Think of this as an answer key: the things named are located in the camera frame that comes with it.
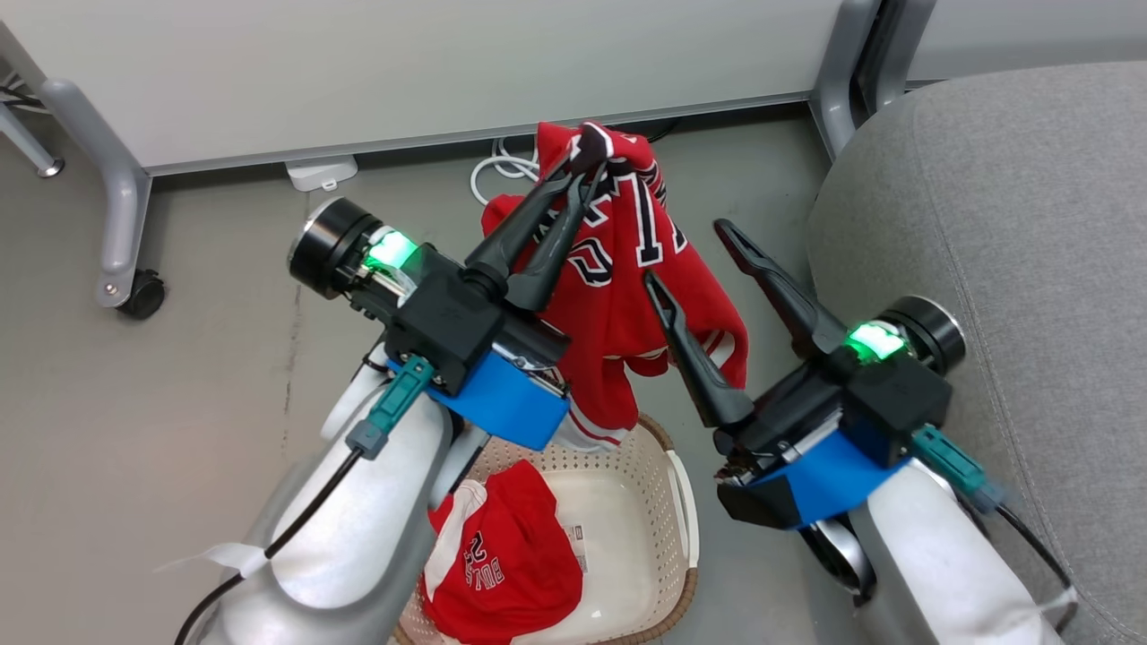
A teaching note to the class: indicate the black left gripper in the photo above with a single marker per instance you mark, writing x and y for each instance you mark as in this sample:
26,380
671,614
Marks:
439,309

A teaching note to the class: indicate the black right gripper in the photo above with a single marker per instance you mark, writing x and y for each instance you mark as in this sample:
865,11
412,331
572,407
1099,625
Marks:
887,394

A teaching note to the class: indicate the red numbered basketball jersey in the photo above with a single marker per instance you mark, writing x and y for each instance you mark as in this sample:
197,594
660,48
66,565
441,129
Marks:
609,305

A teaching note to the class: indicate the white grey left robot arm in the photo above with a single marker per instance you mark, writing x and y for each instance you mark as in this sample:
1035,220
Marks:
358,537

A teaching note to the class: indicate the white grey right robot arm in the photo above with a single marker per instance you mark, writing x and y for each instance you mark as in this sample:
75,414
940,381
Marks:
932,573

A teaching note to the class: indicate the white perforated laundry basket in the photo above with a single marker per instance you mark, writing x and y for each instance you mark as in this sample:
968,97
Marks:
627,537

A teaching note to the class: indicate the grey fabric seat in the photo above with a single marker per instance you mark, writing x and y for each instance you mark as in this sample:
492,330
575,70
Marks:
1030,224

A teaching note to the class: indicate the large white partition panel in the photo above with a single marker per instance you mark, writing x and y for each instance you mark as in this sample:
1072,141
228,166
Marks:
403,63

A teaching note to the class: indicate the red Bulls basketball jersey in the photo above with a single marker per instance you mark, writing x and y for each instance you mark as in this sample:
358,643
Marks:
520,555

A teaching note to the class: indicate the dark grey partition leg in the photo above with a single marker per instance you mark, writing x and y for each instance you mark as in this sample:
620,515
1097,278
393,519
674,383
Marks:
896,45

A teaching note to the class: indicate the black caster wheel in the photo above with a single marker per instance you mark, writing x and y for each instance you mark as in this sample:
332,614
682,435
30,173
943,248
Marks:
143,294

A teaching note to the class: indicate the small white partition panel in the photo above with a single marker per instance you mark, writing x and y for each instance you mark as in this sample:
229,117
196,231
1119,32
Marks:
1030,36

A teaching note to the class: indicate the grey partition leg with caster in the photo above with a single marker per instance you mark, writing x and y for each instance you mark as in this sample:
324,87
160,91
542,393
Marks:
121,197

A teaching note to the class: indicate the thin grey stand leg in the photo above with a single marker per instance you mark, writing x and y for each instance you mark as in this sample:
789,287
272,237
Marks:
31,143

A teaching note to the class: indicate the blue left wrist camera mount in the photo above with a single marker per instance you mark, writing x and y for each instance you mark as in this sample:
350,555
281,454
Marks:
502,403

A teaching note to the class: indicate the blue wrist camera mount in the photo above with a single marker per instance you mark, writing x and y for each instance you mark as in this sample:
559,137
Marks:
502,403
824,484

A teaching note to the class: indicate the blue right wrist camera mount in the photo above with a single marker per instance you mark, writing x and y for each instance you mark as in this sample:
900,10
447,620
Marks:
824,484

